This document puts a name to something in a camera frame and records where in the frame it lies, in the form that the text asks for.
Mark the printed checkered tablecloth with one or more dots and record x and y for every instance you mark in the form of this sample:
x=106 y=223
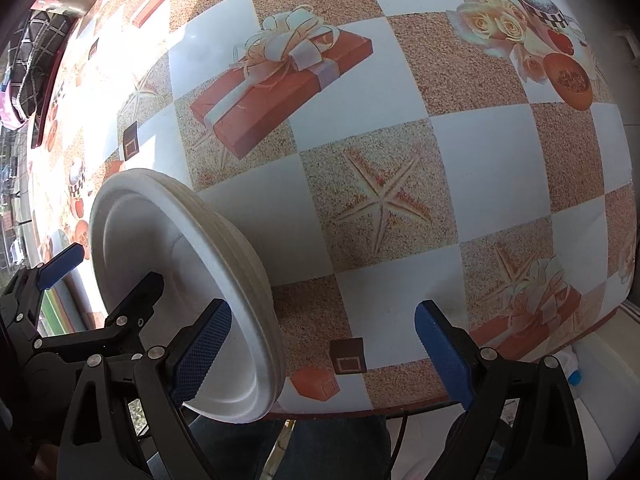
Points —
x=400 y=160

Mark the white bowl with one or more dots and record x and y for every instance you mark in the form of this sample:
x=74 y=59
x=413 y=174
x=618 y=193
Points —
x=165 y=280
x=247 y=280
x=261 y=280

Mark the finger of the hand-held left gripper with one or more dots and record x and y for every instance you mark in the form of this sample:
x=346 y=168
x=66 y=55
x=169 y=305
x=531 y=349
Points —
x=137 y=302
x=60 y=265

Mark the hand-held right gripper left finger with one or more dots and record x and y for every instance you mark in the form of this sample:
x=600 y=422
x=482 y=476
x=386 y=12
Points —
x=200 y=360

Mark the checked dark cloth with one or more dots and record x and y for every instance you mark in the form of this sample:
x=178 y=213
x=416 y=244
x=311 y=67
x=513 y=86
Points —
x=35 y=60

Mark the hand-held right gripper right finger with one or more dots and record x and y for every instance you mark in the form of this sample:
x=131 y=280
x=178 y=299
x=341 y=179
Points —
x=445 y=355

